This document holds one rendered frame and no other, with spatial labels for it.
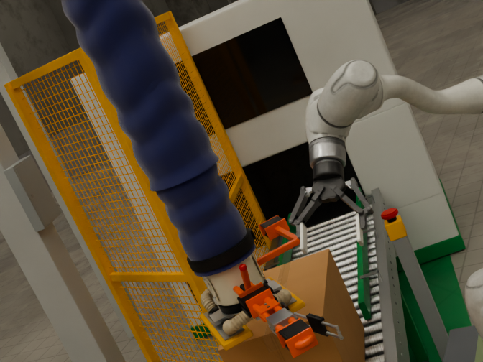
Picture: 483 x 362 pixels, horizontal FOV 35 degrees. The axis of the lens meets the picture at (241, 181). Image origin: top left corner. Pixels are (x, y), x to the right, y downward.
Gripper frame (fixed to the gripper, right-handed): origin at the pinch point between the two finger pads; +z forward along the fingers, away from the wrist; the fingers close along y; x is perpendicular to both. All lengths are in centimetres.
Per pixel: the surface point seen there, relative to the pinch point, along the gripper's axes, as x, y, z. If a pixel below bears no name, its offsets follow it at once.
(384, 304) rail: -155, 22, -35
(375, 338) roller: -148, 25, -19
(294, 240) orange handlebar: -68, 32, -32
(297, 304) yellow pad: -60, 29, -7
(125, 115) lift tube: -6, 64, -54
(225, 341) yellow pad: -54, 51, 4
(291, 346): -17.6, 16.5, 18.3
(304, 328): -18.7, 13.4, 13.7
